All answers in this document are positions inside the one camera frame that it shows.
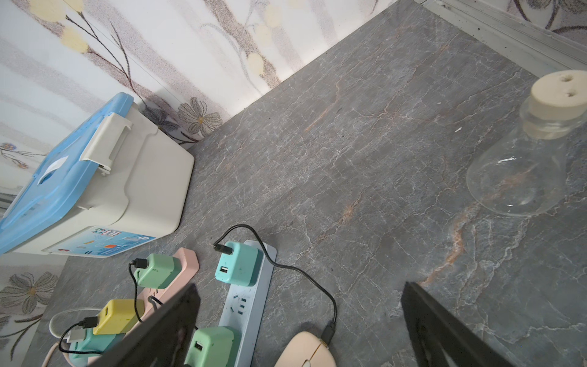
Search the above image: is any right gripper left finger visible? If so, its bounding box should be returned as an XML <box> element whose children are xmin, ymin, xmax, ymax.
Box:
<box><xmin>90</xmin><ymin>283</ymin><xmax>200</xmax><ymax>367</ymax></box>

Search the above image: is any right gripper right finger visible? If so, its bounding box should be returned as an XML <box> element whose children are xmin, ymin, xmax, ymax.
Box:
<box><xmin>401</xmin><ymin>282</ymin><xmax>512</xmax><ymax>366</ymax></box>

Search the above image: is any light blue power strip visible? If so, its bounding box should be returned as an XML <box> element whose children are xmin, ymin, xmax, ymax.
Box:
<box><xmin>219</xmin><ymin>240</ymin><xmax>274</xmax><ymax>366</ymax></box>

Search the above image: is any peach mouse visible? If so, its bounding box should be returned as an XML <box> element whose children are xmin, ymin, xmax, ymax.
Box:
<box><xmin>275</xmin><ymin>331</ymin><xmax>336</xmax><ymax>367</ymax></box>

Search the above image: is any green charger on blue strip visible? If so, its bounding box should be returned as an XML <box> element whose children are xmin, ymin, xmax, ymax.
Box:
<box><xmin>184</xmin><ymin>327</ymin><xmax>241</xmax><ymax>367</ymax></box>

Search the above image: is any yellow charger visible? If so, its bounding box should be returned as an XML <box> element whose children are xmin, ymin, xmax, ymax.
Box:
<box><xmin>93</xmin><ymin>298</ymin><xmax>138</xmax><ymax>335</ymax></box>

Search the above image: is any green charger on pink strip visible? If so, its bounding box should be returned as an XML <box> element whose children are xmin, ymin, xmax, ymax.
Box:
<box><xmin>134</xmin><ymin>254</ymin><xmax>182</xmax><ymax>289</ymax></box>

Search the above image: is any teal charger on pink strip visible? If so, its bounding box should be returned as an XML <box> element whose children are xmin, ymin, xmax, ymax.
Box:
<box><xmin>68</xmin><ymin>329</ymin><xmax>125</xmax><ymax>366</ymax></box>

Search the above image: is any pink power strip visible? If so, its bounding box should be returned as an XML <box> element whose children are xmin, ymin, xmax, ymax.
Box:
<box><xmin>42</xmin><ymin>248</ymin><xmax>200</xmax><ymax>366</ymax></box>

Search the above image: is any teal charger on blue strip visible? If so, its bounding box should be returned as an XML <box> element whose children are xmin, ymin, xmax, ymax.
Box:
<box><xmin>215</xmin><ymin>242</ymin><xmax>263</xmax><ymax>287</ymax></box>

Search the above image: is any blue lid storage box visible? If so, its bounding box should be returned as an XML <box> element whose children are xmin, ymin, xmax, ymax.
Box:
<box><xmin>1</xmin><ymin>93</ymin><xmax>194</xmax><ymax>258</ymax></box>

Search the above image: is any glass flask with cork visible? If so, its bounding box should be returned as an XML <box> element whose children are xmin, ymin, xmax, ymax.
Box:
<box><xmin>466</xmin><ymin>70</ymin><xmax>586</xmax><ymax>217</ymax></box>

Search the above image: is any black charging cable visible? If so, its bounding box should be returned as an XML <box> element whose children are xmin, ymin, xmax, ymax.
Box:
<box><xmin>212</xmin><ymin>223</ymin><xmax>339</xmax><ymax>346</ymax></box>

